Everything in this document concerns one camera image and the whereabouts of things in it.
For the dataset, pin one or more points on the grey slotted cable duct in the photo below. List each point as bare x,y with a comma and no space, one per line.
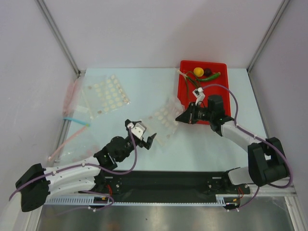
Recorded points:
92,200

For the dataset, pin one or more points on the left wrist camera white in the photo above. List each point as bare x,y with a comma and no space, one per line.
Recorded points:
137,128

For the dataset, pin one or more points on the pink zip bag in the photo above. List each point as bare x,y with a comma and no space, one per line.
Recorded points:
71,97

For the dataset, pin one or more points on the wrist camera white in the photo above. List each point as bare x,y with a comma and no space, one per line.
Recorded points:
199,95
137,128

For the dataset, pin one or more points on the red plastic tray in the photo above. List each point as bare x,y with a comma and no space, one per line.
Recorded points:
217,98

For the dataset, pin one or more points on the yellow lemon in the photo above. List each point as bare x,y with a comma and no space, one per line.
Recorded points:
198,71

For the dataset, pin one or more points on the dark brown round fruit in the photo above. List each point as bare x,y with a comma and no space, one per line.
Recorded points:
207,72

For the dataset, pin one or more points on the blue zipper clear bag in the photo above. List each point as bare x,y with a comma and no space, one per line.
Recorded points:
79,114

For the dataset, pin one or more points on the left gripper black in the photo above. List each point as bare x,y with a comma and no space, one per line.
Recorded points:
147,144

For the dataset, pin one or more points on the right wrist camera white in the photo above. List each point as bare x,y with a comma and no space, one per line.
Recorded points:
199,95

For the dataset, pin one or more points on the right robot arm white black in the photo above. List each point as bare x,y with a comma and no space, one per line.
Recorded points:
266,160

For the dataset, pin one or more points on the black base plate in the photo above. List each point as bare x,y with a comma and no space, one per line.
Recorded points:
167,186

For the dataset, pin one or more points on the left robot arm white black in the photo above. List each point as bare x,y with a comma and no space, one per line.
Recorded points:
39,184

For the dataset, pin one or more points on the green scallion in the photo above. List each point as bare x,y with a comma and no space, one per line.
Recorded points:
195,82

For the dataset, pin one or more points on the green chili pepper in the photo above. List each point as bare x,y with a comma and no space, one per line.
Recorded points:
210,78

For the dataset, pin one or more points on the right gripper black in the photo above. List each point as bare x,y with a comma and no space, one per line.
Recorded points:
191,114

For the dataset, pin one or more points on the clear dotted zip bag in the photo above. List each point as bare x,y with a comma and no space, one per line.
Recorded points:
162,120

